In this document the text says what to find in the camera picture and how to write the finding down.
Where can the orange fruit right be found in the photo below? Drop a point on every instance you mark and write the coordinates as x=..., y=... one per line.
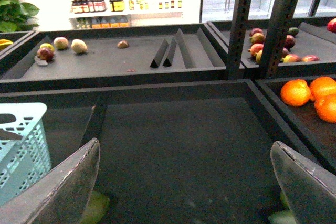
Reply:
x=321, y=87

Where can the white bottle shelf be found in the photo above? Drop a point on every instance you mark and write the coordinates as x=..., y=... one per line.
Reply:
x=123, y=13

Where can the black triangular divider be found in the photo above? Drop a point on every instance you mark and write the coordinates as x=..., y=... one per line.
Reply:
x=170, y=54
x=156, y=62

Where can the orange fruit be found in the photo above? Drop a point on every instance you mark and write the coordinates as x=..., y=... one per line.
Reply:
x=321, y=87
x=295, y=93
x=325, y=108

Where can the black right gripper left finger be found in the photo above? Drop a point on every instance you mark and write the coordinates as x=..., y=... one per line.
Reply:
x=62, y=195

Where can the black rear right tray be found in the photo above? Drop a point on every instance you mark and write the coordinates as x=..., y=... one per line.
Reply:
x=313, y=39

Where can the green avocado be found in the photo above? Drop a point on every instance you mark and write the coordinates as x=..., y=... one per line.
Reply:
x=284, y=216
x=96, y=208

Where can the light blue plastic basket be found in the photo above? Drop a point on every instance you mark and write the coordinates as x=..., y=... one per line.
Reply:
x=23, y=162

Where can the green avocado right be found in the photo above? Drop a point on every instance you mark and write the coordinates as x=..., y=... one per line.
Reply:
x=284, y=216

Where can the black avocado display tray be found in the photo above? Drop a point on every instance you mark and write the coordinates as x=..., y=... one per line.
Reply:
x=174, y=153

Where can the green avocado bottom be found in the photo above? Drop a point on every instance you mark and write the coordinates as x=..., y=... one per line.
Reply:
x=96, y=208

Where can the black perforated upright post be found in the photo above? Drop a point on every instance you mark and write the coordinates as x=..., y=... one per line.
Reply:
x=237, y=37

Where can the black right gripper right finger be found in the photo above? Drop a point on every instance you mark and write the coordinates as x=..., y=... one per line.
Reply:
x=308, y=188

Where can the black rear display tray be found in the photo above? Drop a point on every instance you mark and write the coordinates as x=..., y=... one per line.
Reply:
x=115, y=57

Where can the green leafy plant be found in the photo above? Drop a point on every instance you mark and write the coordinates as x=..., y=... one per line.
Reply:
x=18, y=15

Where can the black orange display tray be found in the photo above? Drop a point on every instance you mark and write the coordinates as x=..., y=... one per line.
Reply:
x=317, y=135

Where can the orange fruit left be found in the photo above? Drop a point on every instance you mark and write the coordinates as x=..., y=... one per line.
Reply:
x=295, y=93

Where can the orange fruit lower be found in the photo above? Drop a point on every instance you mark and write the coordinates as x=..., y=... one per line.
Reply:
x=325, y=108

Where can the dark red round fruit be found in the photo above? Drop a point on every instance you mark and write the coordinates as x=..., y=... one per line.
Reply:
x=45, y=53

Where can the pale green fruit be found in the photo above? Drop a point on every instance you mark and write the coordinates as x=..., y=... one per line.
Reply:
x=79, y=46

